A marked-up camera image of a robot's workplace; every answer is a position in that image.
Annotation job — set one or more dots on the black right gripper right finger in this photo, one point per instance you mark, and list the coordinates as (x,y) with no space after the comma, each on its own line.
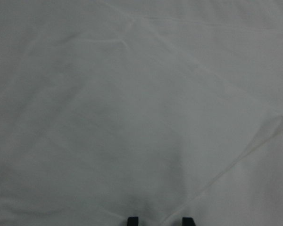
(187,221)

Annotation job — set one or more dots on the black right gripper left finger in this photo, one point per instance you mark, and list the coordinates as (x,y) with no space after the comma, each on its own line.
(133,221)

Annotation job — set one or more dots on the white long-sleeve printed shirt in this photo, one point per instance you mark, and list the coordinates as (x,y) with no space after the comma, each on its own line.
(157,109)

